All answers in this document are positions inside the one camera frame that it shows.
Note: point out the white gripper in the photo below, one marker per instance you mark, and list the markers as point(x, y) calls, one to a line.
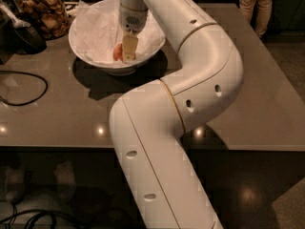
point(132, 22)

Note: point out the red apple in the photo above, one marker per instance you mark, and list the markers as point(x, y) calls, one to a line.
point(117, 52)

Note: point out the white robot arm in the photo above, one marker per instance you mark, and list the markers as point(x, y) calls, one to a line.
point(147, 122)

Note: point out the white paper sheet in bowl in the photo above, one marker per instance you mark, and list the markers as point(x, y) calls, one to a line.
point(95, 32)

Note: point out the white ceramic bowl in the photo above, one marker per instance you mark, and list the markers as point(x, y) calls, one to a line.
point(95, 58)

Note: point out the glass jar of dried chips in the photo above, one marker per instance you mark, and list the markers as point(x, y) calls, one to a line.
point(49, 16)

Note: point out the black rounded device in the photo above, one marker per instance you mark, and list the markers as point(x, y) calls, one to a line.
point(25, 40)

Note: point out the person in tan trousers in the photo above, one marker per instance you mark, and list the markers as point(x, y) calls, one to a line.
point(263, 10)

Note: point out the white metal scoop handle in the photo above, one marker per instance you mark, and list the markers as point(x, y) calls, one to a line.
point(16, 22)

